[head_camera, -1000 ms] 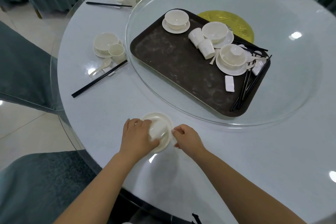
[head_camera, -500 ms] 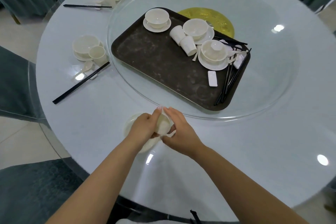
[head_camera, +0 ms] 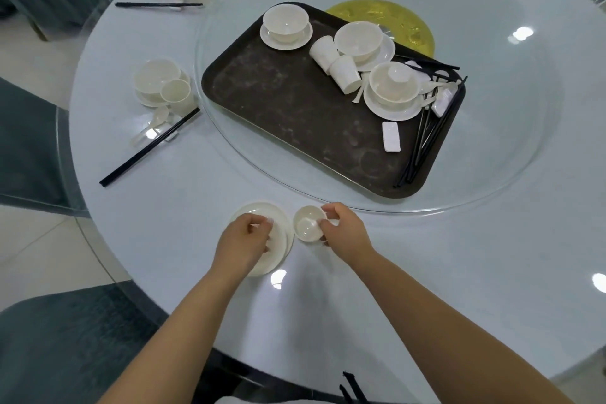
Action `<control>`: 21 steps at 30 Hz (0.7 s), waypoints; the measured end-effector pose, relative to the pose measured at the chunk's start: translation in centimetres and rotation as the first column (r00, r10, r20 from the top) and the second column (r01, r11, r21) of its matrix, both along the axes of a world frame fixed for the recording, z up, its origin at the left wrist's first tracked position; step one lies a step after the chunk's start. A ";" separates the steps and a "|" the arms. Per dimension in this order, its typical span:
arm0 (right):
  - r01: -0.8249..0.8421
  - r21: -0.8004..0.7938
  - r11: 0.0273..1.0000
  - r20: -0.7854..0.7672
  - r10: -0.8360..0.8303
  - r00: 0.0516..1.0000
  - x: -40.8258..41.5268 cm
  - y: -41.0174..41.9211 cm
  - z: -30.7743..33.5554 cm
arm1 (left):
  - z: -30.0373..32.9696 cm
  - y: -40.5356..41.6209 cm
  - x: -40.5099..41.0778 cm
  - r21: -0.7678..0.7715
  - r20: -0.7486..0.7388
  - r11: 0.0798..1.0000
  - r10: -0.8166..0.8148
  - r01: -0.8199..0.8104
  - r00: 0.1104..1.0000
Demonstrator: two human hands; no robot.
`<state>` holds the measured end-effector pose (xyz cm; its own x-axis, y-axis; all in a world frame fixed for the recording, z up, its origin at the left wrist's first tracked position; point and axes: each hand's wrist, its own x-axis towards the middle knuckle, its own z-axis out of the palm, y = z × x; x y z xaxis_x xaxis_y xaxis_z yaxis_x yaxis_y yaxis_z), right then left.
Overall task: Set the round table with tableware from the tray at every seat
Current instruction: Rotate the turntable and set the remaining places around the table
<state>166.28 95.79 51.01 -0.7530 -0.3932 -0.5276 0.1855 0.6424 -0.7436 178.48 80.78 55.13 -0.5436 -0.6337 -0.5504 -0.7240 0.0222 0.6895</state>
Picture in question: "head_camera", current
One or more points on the person's right hand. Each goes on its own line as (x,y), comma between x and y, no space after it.
(348,233)

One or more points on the bunch of black chopsticks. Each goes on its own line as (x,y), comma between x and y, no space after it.
(421,153)

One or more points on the white round table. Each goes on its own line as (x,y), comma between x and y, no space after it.
(473,276)

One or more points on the person's right forearm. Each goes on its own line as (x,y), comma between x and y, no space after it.
(450,337)

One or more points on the black tray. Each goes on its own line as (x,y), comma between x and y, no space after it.
(293,100)

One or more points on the cluster of white cups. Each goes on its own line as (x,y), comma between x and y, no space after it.
(345,74)

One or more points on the person's left hand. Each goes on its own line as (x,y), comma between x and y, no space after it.
(241,242)

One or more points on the person's left forearm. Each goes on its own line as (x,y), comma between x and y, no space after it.
(165,347)

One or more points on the gold turntable base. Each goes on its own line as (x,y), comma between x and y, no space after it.
(402,20)

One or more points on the glass lazy susan turntable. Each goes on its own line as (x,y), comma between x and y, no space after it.
(511,134)

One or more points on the heap of small white pieces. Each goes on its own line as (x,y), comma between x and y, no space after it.
(445,100)

